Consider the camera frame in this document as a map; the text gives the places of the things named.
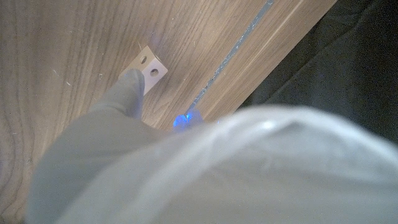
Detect wooden block with holes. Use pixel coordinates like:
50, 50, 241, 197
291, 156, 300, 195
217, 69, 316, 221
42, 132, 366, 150
118, 45, 169, 96

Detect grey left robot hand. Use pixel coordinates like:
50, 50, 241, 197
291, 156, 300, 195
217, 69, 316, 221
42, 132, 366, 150
24, 68, 398, 224

